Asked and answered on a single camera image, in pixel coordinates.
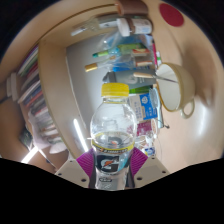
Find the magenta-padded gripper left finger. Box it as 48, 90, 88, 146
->
54, 147, 98, 189

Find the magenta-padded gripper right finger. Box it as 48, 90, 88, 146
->
128, 146, 171, 189

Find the clear yellow-capped drink bottle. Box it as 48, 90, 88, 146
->
89, 82, 138, 191

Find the white desk lamp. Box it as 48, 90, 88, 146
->
72, 118, 89, 153

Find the pink packet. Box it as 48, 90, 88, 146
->
134, 119, 158, 138

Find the blue and white carton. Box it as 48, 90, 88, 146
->
128, 92, 159, 122

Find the light blue case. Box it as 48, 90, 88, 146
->
154, 89, 166, 130

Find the ceiling light tube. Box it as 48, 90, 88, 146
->
20, 146, 40, 164

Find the green glass bottle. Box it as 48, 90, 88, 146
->
128, 84, 158, 95

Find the grey shaker bottle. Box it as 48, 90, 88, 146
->
102, 69, 158, 90

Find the cream cup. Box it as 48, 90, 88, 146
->
155, 62, 197, 119

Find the wooden shelf unit with books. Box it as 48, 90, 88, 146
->
6, 13, 111, 166

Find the clear gold-capped glass bottle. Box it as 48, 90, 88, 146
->
84, 54, 154, 73

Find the pink pen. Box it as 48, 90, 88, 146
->
151, 36, 163, 68

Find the teal green-capped bottle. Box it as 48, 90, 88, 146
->
92, 43, 151, 58

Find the brown jar with white lid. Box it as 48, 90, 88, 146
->
116, 17, 154, 37

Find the clear white-capped glass bottle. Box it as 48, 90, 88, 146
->
70, 16, 122, 37

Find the flat round red coaster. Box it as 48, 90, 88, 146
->
158, 2, 185, 28

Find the wooden-handled spoon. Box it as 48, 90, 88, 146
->
133, 71, 179, 84

